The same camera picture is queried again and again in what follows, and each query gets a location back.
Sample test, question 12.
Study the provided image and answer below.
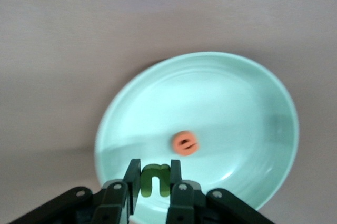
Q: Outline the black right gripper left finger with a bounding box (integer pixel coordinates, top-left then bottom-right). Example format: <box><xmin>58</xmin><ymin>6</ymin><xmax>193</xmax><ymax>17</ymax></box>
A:
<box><xmin>7</xmin><ymin>159</ymin><xmax>142</xmax><ymax>224</ymax></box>

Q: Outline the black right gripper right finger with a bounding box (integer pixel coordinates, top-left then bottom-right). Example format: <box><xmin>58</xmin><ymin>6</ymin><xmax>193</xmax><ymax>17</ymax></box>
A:
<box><xmin>167</xmin><ymin>159</ymin><xmax>272</xmax><ymax>224</ymax></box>

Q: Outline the green foam letter u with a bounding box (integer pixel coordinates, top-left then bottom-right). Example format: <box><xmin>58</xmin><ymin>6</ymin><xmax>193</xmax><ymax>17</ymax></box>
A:
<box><xmin>138</xmin><ymin>163</ymin><xmax>171</xmax><ymax>198</ymax></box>

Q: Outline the orange foam letter e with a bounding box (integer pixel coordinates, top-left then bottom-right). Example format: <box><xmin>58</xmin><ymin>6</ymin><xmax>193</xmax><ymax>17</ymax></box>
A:
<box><xmin>171</xmin><ymin>130</ymin><xmax>201</xmax><ymax>157</ymax></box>

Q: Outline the green plate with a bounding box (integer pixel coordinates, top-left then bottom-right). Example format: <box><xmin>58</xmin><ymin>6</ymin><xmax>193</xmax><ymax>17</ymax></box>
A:
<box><xmin>94</xmin><ymin>51</ymin><xmax>300</xmax><ymax>211</ymax></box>

